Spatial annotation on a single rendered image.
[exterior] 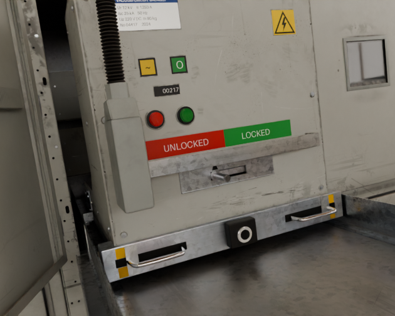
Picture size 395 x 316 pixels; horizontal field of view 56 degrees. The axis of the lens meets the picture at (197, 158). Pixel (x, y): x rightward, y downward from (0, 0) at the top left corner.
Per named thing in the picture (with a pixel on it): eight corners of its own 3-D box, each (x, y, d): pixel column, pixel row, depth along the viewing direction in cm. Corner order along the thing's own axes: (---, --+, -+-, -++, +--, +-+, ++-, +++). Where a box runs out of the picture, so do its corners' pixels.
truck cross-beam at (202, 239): (343, 215, 85) (341, 190, 84) (106, 283, 65) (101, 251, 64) (328, 212, 89) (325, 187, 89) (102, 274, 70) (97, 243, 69)
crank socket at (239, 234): (259, 242, 73) (256, 218, 73) (233, 250, 71) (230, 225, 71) (252, 239, 76) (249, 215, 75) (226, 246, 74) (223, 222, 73)
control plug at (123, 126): (156, 207, 57) (139, 95, 56) (125, 214, 56) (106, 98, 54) (143, 200, 65) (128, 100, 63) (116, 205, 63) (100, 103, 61)
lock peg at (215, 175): (233, 182, 69) (231, 162, 68) (222, 185, 68) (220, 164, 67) (219, 179, 74) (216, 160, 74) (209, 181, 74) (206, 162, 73)
